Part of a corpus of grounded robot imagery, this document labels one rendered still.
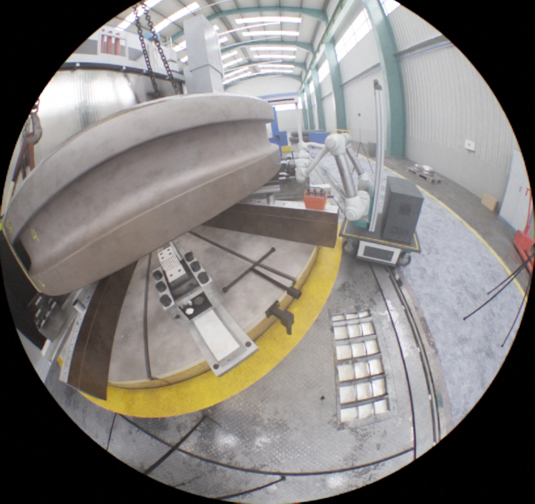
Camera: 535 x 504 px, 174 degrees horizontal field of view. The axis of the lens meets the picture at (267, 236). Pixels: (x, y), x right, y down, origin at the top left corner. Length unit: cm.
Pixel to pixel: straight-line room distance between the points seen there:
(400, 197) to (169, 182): 187
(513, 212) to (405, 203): 487
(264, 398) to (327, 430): 50
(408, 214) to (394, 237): 29
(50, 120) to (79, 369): 343
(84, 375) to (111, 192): 130
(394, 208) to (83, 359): 283
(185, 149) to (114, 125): 55
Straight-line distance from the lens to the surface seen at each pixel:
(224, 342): 106
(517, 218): 618
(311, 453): 144
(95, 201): 135
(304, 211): 156
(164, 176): 129
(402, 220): 185
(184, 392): 162
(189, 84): 735
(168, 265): 114
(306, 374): 140
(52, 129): 381
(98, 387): 170
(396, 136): 1038
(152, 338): 154
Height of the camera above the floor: 138
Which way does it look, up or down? 34 degrees down
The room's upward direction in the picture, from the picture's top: 10 degrees counter-clockwise
